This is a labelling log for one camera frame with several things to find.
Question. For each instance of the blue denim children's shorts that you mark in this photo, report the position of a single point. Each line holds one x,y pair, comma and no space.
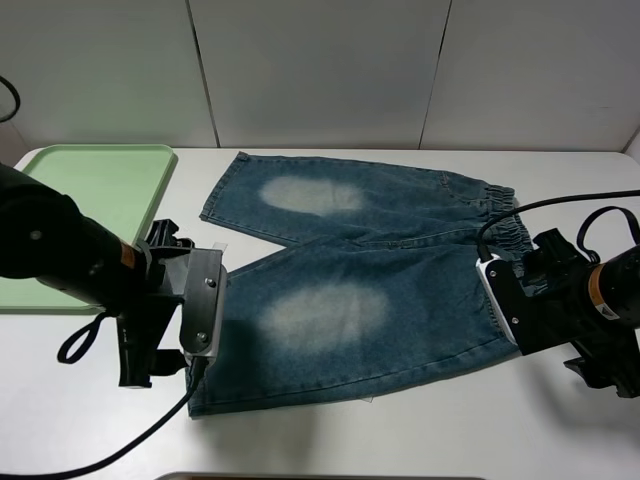
373,289

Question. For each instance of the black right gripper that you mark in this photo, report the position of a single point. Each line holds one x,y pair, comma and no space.
601,302

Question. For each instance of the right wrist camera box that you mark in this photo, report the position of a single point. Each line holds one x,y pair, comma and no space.
515,305

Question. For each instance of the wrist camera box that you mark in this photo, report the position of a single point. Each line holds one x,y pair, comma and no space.
515,305
203,304

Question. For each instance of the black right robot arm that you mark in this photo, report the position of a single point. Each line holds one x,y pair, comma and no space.
590,305

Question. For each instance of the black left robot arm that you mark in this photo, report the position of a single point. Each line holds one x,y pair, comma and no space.
45,236

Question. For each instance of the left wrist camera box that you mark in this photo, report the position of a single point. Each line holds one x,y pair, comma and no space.
203,304

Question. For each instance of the green plastic tray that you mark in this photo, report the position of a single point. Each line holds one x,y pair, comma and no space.
119,186

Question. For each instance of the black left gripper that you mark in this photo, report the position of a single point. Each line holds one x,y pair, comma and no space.
143,322

